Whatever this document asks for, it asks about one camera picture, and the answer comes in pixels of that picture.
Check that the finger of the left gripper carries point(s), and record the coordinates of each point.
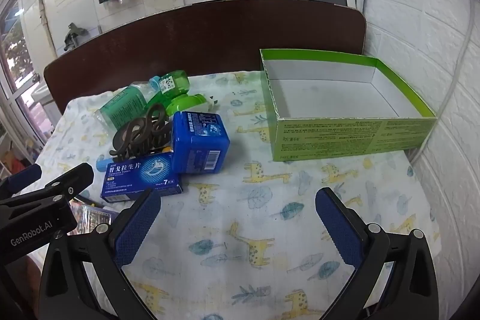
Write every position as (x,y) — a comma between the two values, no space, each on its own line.
(17,182)
(63,188)

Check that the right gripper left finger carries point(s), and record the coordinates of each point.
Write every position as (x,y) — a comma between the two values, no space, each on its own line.
(66,292)

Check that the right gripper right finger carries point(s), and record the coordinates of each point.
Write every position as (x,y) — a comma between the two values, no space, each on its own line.
(393,274)

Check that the blue medicine carton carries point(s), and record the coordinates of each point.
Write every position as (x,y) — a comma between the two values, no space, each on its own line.
(127,180)

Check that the green label water bottle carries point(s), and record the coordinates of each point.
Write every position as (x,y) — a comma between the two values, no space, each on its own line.
(125,106)

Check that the green mosquito repellent plug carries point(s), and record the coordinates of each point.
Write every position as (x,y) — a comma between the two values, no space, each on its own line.
(175,87)

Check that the blue plastic box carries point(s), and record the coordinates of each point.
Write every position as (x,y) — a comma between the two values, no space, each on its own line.
(199,143)

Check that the colourful card box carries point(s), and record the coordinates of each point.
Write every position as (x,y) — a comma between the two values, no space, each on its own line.
(88,217)

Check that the grey faucet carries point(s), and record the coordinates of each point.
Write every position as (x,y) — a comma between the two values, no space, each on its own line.
(75,37)

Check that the dark brown table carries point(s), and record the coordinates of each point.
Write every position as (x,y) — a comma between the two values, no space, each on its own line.
(204,38)

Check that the green cardboard box tray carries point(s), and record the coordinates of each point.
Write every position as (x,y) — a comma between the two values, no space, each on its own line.
(324,104)

